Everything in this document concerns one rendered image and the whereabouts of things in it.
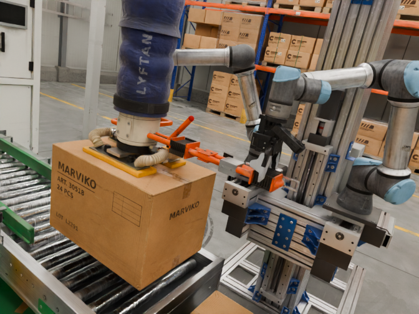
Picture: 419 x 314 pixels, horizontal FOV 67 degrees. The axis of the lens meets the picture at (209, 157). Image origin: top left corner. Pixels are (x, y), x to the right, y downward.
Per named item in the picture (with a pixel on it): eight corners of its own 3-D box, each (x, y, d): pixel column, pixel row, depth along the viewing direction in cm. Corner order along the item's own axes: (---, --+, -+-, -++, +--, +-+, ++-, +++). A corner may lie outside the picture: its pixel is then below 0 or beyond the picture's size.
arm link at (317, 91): (315, 78, 108) (287, 73, 104) (337, 82, 98) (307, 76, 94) (308, 101, 111) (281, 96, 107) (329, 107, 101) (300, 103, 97)
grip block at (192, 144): (166, 152, 121) (168, 137, 119) (183, 149, 129) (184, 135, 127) (183, 159, 117) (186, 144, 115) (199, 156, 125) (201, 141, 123)
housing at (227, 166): (216, 171, 111) (219, 159, 110) (226, 167, 117) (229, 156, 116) (233, 177, 108) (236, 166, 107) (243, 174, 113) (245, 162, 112)
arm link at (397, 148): (385, 189, 137) (406, 57, 117) (416, 205, 124) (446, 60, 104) (362, 194, 134) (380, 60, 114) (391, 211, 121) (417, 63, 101)
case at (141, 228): (48, 224, 149) (52, 143, 137) (116, 202, 181) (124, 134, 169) (139, 291, 119) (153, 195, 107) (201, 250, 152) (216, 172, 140)
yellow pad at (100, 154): (81, 151, 135) (82, 139, 133) (101, 147, 143) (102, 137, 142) (138, 179, 118) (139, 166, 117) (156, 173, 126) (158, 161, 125)
